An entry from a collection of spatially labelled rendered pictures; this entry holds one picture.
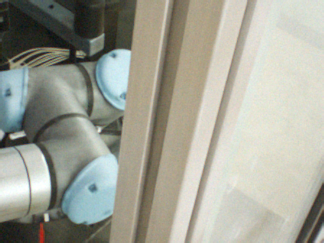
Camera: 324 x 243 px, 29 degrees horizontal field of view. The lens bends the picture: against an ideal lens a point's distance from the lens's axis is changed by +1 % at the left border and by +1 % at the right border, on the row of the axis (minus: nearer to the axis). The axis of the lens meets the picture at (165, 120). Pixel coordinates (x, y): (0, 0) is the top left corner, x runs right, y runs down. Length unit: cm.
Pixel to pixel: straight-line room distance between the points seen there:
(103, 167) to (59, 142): 6
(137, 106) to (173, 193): 5
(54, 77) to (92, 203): 18
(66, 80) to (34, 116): 7
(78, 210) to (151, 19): 42
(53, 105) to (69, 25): 55
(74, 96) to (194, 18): 51
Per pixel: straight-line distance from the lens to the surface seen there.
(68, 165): 67
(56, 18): 128
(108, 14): 154
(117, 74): 78
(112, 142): 116
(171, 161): 32
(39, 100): 74
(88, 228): 116
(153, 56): 29
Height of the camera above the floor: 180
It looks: 44 degrees down
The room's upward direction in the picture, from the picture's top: 10 degrees clockwise
